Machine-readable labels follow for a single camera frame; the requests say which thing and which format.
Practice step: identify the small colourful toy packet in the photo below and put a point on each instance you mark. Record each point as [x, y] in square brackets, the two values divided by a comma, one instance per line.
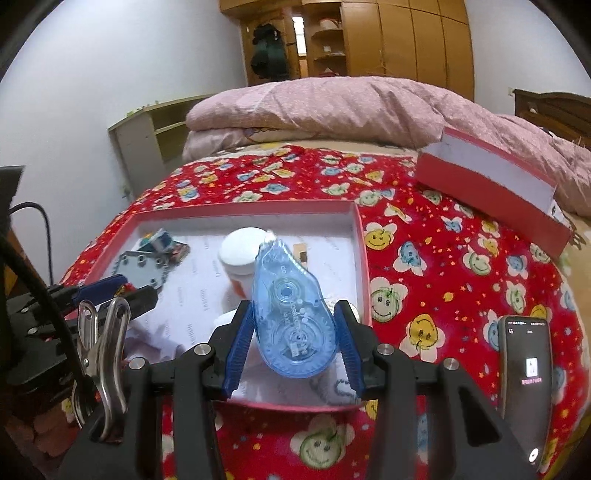
[157, 240]

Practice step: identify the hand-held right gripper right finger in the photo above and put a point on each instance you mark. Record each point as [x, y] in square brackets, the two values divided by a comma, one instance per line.
[351, 350]

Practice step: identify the dark wooden headboard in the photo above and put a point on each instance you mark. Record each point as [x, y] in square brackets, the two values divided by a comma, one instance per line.
[554, 110]

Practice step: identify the beige printed bed sheet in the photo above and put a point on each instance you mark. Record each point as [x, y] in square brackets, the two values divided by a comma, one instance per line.
[346, 142]

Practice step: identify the grey toy brick plate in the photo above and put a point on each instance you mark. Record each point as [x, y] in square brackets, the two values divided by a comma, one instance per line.
[138, 270]

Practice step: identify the red smiley flower blanket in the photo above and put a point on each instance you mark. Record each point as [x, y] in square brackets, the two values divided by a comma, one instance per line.
[461, 286]

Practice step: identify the white orange label pill bottle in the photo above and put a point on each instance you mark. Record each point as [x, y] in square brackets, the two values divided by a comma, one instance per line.
[238, 258]

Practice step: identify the red cardboard box lid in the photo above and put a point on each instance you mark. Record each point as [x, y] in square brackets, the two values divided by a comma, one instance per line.
[489, 189]

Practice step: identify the metal spring clip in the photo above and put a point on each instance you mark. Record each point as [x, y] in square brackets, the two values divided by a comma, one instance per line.
[106, 360]

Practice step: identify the notched wooden block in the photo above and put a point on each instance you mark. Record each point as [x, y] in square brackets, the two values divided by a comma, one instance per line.
[301, 251]

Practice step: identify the red cardboard box tray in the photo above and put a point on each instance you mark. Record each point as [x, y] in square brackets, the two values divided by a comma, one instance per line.
[203, 286]

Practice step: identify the black smartphone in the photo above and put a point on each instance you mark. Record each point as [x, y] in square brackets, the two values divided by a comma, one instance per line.
[526, 383]

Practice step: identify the dark green hanging jacket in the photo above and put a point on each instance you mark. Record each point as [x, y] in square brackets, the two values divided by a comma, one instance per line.
[270, 50]

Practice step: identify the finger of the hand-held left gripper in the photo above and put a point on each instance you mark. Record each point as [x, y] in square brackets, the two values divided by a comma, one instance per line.
[141, 297]
[99, 286]

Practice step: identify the blue correction tape dispenser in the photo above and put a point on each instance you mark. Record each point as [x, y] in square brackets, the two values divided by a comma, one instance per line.
[291, 300]

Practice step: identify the white lidded pot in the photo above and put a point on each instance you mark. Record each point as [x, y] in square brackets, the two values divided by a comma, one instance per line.
[328, 23]

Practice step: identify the beige wooden shelf unit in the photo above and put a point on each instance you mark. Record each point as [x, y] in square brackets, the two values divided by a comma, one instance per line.
[143, 138]

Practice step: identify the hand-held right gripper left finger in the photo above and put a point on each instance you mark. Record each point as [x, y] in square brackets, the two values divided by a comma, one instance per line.
[238, 350]

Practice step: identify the pink quilt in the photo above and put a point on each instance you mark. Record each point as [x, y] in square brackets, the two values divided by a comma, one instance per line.
[360, 106]

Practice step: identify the wooden wardrobe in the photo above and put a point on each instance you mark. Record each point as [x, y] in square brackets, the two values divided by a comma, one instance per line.
[406, 41]

